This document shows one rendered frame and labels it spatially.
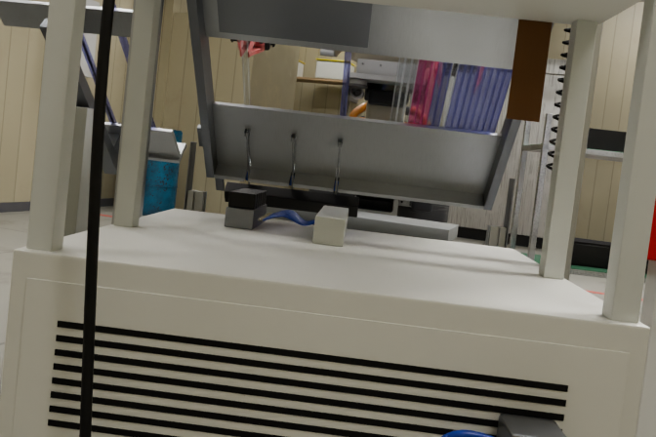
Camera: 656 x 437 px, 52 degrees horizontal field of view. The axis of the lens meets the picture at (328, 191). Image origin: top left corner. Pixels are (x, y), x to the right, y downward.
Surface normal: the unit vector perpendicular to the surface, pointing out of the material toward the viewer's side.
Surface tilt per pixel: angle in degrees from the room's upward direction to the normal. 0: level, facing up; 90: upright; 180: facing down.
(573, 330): 90
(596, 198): 90
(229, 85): 90
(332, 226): 90
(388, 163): 133
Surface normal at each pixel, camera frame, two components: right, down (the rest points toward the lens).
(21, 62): 0.95, 0.12
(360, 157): -0.11, 0.71
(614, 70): -0.29, 0.01
